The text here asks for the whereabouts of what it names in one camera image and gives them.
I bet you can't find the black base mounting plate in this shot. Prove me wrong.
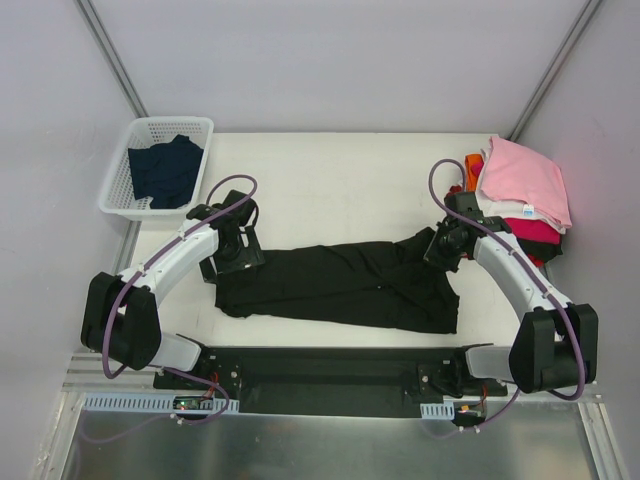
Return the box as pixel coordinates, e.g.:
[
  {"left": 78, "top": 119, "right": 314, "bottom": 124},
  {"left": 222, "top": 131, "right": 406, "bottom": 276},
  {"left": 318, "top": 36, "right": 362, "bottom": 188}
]
[{"left": 153, "top": 347, "right": 507, "bottom": 418}]

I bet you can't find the left white cable duct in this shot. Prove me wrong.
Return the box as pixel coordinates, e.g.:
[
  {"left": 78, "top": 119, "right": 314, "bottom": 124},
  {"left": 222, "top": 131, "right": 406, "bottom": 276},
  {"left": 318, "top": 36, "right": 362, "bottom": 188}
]
[{"left": 84, "top": 393, "right": 239, "bottom": 415}]

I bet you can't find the white cable duct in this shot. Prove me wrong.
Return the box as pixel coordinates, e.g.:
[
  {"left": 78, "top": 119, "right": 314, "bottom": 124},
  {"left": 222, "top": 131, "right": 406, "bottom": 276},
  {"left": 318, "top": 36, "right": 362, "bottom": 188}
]
[
  {"left": 420, "top": 401, "right": 455, "bottom": 421},
  {"left": 84, "top": 393, "right": 239, "bottom": 415}
]

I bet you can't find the aluminium frame rail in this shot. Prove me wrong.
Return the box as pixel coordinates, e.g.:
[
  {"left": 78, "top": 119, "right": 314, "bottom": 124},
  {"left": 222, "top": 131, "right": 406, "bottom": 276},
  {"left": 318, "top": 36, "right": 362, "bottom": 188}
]
[{"left": 62, "top": 352, "right": 605, "bottom": 403}]

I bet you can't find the magenta t shirt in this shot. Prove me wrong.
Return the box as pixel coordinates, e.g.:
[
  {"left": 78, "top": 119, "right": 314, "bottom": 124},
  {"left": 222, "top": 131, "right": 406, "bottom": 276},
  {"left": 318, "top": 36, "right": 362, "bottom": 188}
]
[{"left": 505, "top": 218, "right": 562, "bottom": 245}]

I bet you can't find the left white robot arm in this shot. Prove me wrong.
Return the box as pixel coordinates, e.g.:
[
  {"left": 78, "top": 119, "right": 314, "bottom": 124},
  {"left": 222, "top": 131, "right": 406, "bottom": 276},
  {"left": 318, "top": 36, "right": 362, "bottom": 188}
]
[{"left": 80, "top": 190, "right": 264, "bottom": 389}]

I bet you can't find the red t shirt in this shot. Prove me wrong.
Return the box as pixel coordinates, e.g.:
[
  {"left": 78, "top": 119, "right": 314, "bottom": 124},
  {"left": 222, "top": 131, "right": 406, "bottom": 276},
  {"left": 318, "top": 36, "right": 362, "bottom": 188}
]
[{"left": 444, "top": 185, "right": 555, "bottom": 268}]

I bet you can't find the purple cable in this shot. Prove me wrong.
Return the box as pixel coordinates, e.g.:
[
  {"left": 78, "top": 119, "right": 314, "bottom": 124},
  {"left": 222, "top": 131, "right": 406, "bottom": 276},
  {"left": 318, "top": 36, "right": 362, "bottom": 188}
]
[
  {"left": 424, "top": 157, "right": 587, "bottom": 440},
  {"left": 79, "top": 172, "right": 260, "bottom": 443}
]

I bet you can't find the navy blue t shirt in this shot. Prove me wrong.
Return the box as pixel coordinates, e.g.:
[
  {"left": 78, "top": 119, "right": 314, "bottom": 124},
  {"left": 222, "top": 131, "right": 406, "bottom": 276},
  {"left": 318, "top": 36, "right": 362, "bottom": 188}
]
[{"left": 127, "top": 135, "right": 204, "bottom": 209}]

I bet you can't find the right white cable duct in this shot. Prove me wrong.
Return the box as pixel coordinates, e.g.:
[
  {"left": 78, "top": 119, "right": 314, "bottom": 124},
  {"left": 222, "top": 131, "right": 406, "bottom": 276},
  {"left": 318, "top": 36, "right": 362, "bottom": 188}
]
[{"left": 420, "top": 401, "right": 455, "bottom": 421}]

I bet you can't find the pink t shirt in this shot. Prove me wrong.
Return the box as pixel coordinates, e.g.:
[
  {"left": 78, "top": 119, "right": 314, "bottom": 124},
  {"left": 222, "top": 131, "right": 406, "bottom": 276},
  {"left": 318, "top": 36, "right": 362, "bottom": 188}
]
[{"left": 482, "top": 136, "right": 572, "bottom": 229}]

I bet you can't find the white plastic laundry basket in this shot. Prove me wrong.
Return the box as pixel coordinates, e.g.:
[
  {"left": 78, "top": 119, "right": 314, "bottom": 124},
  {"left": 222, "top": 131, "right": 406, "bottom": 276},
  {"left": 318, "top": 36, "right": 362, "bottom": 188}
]
[{"left": 98, "top": 116, "right": 214, "bottom": 221}]

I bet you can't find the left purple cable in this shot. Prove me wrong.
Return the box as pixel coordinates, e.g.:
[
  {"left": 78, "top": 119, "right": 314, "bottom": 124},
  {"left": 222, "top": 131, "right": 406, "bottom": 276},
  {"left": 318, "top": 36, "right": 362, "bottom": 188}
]
[{"left": 79, "top": 172, "right": 260, "bottom": 443}]

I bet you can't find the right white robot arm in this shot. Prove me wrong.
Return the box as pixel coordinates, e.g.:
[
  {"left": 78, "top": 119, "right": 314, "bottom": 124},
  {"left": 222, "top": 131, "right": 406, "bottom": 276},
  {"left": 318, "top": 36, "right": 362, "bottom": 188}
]
[{"left": 424, "top": 192, "right": 599, "bottom": 398}]

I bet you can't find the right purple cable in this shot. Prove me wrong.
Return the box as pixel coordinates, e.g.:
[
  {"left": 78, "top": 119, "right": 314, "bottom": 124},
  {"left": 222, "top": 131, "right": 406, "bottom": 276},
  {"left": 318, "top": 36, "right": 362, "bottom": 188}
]
[{"left": 424, "top": 157, "right": 587, "bottom": 440}]

